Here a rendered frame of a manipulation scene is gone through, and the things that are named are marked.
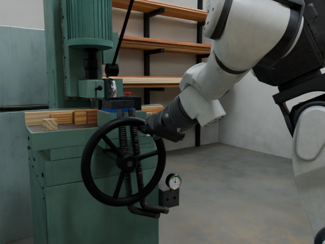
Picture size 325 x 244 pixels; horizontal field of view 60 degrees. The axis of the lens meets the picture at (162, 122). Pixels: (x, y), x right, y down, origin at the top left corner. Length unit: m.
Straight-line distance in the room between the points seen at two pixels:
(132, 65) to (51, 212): 3.13
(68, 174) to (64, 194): 0.07
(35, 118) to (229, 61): 0.86
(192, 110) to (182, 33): 3.92
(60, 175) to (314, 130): 0.80
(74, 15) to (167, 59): 3.25
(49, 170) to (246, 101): 3.97
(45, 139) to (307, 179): 0.80
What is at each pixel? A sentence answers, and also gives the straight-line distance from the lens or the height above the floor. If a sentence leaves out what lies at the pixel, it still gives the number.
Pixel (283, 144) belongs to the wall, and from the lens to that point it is 4.40.
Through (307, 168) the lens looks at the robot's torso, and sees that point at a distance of 0.85.
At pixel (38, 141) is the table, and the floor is 0.87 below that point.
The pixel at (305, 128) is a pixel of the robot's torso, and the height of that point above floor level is 0.94.
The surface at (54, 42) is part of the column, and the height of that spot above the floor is 1.23.
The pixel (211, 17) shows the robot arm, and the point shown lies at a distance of 0.44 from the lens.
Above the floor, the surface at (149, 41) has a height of 1.55.
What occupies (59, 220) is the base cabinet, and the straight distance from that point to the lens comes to 1.10.
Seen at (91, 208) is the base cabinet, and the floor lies 0.60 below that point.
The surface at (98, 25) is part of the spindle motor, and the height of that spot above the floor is 1.27.
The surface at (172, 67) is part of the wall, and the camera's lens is 4.38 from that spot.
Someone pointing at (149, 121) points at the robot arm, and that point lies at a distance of 0.79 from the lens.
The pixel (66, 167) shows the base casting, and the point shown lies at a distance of 1.04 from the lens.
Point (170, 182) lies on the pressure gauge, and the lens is 1.16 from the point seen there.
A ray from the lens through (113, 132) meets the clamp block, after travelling 0.96.
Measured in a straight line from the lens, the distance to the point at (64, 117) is 1.17.
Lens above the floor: 1.06
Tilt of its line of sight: 8 degrees down
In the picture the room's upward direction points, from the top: straight up
